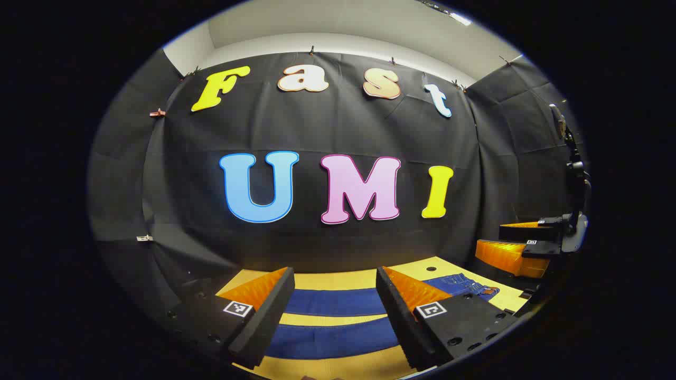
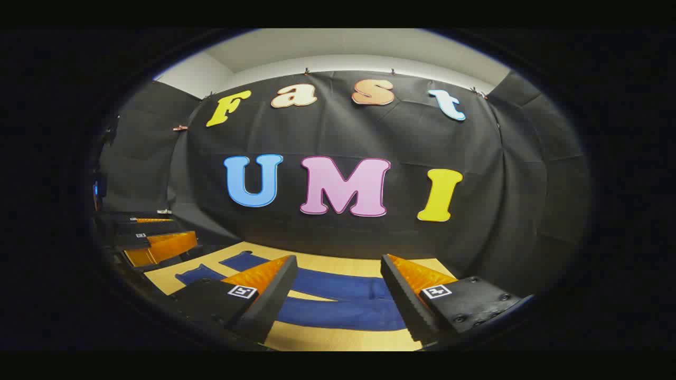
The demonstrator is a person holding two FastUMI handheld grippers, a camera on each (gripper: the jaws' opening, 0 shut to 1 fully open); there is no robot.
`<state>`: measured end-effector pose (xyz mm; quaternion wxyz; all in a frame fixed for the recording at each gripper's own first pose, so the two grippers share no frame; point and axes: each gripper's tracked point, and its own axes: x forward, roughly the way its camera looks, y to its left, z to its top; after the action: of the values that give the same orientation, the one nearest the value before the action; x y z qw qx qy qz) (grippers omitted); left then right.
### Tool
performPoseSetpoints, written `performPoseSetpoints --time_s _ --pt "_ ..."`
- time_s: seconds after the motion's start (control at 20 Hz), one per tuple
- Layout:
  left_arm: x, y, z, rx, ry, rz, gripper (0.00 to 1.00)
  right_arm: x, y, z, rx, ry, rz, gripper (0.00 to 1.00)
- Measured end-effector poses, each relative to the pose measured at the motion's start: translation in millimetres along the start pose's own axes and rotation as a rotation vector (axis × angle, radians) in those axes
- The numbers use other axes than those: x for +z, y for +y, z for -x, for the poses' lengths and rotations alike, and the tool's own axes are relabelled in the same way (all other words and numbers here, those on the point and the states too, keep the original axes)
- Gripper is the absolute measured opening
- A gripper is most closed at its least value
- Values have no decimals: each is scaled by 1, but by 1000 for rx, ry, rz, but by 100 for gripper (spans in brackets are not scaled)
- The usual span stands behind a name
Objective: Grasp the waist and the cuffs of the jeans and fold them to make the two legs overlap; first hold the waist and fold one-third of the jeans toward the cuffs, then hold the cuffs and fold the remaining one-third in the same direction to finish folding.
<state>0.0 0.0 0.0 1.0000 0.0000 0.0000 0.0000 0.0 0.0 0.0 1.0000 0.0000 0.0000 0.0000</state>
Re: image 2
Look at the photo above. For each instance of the black backdrop cloth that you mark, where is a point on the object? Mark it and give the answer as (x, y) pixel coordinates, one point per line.
(317, 132)

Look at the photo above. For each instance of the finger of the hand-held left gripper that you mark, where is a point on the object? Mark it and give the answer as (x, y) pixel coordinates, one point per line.
(158, 228)
(121, 217)

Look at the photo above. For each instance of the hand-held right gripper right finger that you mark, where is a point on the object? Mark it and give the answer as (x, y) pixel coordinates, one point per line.
(404, 301)

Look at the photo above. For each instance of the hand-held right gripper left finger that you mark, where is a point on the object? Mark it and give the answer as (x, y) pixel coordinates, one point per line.
(274, 301)

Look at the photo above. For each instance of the blue jeans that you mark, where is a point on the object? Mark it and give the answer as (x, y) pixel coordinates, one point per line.
(338, 314)

